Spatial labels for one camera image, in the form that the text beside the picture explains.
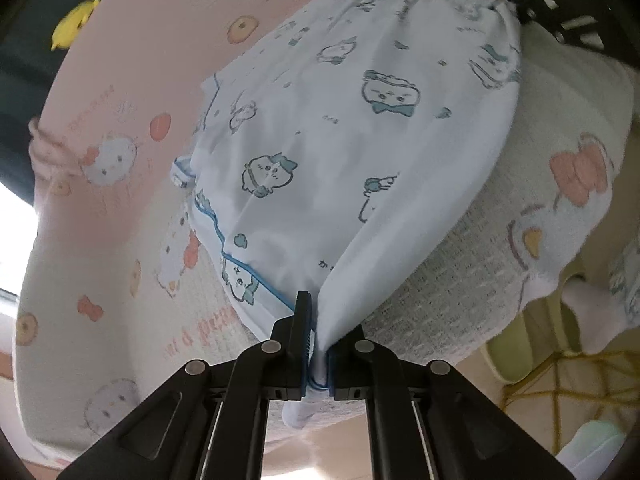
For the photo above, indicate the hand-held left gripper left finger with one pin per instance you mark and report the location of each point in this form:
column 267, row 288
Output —
column 307, row 360

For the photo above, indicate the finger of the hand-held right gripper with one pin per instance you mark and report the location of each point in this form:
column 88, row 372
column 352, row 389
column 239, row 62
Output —
column 517, row 2

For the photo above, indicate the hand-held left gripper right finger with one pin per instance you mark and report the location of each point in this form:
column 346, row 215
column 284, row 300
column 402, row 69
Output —
column 334, row 375

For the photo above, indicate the white cartoon print pajama garment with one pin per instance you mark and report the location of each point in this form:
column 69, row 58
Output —
column 350, row 160

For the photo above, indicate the pale green slipper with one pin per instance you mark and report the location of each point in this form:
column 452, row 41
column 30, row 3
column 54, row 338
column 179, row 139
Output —
column 525, row 350

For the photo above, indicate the beige rug with yellow lines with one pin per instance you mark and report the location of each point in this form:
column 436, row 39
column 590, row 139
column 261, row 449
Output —
column 590, row 385

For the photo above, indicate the person's foot in white sock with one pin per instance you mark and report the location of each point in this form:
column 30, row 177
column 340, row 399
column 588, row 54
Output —
column 592, row 442
column 595, row 310

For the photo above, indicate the person's leg in printed pants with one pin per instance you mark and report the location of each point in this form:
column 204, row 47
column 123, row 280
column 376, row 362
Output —
column 627, row 280

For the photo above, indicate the window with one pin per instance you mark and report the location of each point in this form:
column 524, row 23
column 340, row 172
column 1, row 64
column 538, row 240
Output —
column 15, row 240

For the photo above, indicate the pink cat print blanket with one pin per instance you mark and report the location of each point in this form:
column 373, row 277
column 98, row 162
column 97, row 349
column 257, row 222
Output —
column 125, row 85

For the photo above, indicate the yellow plush toy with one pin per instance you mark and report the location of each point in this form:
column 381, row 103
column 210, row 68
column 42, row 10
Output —
column 75, row 22

